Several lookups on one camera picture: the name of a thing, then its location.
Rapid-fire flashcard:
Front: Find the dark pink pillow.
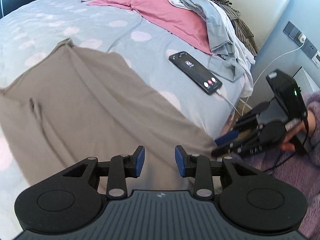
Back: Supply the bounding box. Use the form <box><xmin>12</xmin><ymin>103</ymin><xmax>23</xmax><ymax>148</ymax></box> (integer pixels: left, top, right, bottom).
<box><xmin>88</xmin><ymin>0</ymin><xmax>211</xmax><ymax>55</ymax></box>

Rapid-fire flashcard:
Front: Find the white charging cable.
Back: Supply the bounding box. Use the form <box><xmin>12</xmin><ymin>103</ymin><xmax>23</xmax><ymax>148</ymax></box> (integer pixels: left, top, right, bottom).
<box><xmin>215</xmin><ymin>39</ymin><xmax>306</xmax><ymax>117</ymax></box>

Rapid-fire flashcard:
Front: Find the grey clothes pile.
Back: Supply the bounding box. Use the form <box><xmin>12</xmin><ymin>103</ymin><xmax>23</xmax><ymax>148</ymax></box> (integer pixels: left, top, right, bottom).
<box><xmin>179</xmin><ymin>0</ymin><xmax>255</xmax><ymax>98</ymax></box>

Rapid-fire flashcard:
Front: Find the purple fuzzy sleeve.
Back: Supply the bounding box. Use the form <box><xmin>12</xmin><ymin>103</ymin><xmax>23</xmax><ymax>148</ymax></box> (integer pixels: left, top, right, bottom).
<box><xmin>244</xmin><ymin>92</ymin><xmax>319</xmax><ymax>239</ymax></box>

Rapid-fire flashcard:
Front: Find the brown striped garment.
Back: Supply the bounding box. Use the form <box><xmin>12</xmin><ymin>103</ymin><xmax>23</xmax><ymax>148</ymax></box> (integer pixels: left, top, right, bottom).
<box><xmin>209</xmin><ymin>0</ymin><xmax>259</xmax><ymax>56</ymax></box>

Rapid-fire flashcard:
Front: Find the white charger plug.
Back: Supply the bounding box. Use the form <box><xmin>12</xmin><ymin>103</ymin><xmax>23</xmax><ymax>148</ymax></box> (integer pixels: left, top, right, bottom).
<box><xmin>298</xmin><ymin>33</ymin><xmax>306</xmax><ymax>43</ymax></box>

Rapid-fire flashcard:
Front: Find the taupe long sleeve shirt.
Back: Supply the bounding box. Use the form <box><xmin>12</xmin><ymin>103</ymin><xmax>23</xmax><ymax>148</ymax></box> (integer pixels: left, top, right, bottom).
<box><xmin>1</xmin><ymin>39</ymin><xmax>215</xmax><ymax>191</ymax></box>

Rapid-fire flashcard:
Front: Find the person's right hand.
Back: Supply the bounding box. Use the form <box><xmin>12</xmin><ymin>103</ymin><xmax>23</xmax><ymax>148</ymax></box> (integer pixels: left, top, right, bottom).
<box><xmin>280</xmin><ymin>109</ymin><xmax>316</xmax><ymax>152</ymax></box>

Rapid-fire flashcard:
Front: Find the black smartphone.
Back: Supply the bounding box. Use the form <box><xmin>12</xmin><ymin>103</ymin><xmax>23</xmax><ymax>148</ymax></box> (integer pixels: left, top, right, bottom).
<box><xmin>169</xmin><ymin>51</ymin><xmax>222</xmax><ymax>95</ymax></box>

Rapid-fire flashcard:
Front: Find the grey wall socket panel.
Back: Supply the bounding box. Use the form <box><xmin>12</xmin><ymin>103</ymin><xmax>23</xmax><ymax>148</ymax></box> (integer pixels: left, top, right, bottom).
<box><xmin>283</xmin><ymin>21</ymin><xmax>319</xmax><ymax>68</ymax></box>

